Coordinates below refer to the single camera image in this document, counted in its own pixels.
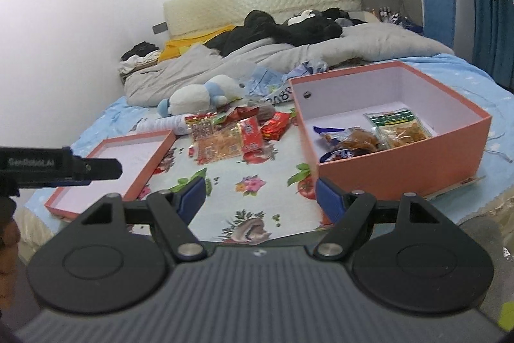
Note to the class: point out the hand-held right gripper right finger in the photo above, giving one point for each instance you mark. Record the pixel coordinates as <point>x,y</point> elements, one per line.
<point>329,200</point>

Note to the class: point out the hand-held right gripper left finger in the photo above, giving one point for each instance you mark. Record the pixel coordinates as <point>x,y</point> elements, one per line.
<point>192,194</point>

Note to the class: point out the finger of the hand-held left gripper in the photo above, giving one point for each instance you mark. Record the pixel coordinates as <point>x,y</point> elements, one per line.
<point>100,169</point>

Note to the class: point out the blue printed snack packet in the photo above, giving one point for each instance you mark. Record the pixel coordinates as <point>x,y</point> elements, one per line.
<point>341,156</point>

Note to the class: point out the orange cracker packet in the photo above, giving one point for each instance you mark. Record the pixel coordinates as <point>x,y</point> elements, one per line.
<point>219,146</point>

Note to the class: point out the blue clear snack packet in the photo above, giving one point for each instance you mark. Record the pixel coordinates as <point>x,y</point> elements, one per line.
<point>353,140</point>

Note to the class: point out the pink cardboard box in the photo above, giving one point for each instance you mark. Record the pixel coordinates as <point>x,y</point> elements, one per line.
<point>401,174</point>

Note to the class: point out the red white label snack packet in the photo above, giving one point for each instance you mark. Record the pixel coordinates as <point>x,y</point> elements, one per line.
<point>249,134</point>

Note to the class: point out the green label snack packet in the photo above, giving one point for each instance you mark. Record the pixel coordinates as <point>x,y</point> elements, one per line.
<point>401,130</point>

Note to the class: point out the grey snack packet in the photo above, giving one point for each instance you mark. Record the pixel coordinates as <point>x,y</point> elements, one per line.
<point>267,111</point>

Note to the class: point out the pink box lid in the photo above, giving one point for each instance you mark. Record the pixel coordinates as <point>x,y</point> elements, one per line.
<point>120,166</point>

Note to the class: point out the floral printed mat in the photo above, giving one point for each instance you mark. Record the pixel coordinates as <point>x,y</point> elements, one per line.
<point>241,206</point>

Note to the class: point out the red label clear snack packet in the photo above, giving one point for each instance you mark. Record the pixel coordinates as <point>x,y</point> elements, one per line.
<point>202,126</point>

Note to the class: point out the white plastic bottle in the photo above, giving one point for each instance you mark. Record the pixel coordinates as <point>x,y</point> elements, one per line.
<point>160,125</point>

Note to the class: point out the white blue plush toy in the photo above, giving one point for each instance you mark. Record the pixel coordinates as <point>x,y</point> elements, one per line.
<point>196,96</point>

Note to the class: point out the white folded clothes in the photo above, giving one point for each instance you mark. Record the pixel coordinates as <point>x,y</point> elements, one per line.
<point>134,63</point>

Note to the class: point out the dark folded clothes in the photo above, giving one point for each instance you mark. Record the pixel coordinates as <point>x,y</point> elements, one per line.
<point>138,49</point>

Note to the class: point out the blue white plastic bag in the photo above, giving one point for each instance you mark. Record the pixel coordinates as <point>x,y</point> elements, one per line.
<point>265,82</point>

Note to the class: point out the yellow cloth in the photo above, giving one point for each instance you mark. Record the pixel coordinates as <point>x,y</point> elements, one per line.
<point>176,47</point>

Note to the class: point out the cream lace bed skirt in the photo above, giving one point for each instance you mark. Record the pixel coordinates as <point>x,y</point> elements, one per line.
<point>482,202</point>

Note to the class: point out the grey duvet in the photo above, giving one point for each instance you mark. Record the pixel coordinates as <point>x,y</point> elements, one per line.
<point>281,53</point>

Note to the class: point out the black clothing pile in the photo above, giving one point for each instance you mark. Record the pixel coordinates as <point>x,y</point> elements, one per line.
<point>281,31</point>

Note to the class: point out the white black plush toy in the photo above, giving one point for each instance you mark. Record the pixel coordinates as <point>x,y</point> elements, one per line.
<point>303,17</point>

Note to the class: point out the purple patterned cloth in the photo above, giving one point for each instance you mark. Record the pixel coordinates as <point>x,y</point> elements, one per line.
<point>407,25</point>

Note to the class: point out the row of small bottles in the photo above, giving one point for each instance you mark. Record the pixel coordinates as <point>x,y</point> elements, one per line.
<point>385,13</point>

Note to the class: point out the blue padded chair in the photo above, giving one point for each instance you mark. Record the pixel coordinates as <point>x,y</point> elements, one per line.
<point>439,13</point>

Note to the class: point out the grey wall socket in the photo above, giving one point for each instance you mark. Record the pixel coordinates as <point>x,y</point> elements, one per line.
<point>160,27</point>

